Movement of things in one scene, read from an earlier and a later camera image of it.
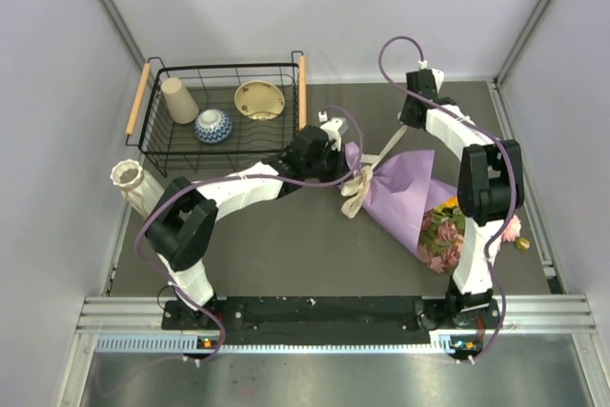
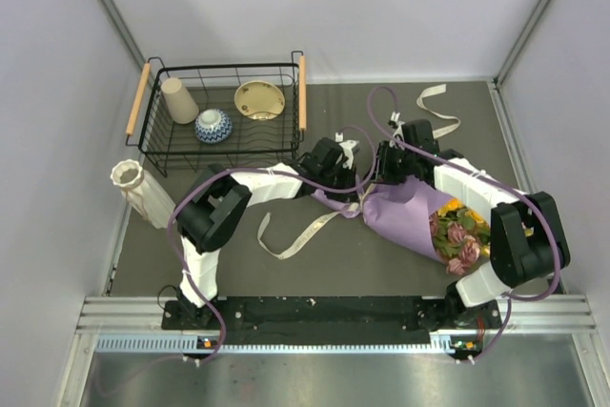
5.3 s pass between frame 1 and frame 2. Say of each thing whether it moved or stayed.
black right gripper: moved
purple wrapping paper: moved
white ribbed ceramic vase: stayed
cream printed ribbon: moved
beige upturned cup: stayed
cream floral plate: stayed
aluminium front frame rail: stayed
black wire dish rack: stayed
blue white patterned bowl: stayed
